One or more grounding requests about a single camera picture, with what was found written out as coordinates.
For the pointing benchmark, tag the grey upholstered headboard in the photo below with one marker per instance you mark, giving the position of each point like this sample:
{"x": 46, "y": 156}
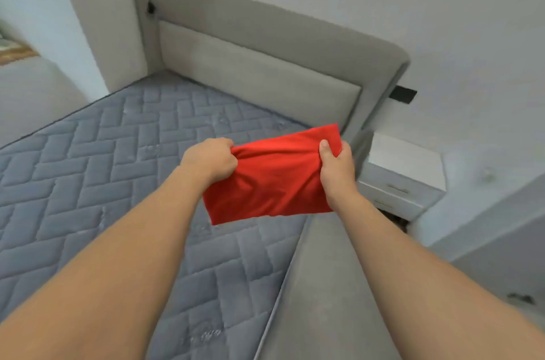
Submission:
{"x": 298, "y": 40}

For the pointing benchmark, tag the white wardrobe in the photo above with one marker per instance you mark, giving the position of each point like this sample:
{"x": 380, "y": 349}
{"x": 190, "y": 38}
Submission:
{"x": 511, "y": 270}

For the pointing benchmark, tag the person's right hand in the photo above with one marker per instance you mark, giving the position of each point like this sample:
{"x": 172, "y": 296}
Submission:
{"x": 338, "y": 176}

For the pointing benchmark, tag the black rectangular wall plate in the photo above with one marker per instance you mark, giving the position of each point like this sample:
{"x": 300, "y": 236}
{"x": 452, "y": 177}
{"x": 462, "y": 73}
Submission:
{"x": 403, "y": 95}

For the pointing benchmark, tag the person's left forearm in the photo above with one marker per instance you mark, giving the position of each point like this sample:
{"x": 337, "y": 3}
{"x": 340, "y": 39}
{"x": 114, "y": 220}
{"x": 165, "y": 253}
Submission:
{"x": 94, "y": 287}

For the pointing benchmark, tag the grey quilted mattress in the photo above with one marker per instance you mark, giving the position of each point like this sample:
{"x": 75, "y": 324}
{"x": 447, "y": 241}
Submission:
{"x": 102, "y": 159}

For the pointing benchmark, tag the person's left hand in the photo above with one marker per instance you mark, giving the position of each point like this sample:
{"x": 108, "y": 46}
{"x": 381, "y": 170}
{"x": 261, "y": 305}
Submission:
{"x": 211, "y": 161}

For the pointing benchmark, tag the red garment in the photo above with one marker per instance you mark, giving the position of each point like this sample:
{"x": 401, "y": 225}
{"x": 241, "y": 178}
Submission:
{"x": 272, "y": 181}

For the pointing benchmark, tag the person's right forearm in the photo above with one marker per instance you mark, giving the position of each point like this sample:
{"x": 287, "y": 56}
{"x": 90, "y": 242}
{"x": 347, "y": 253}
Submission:
{"x": 426, "y": 287}

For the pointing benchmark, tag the white bedside cabinet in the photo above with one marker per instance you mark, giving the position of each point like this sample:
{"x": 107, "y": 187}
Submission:
{"x": 400, "y": 172}

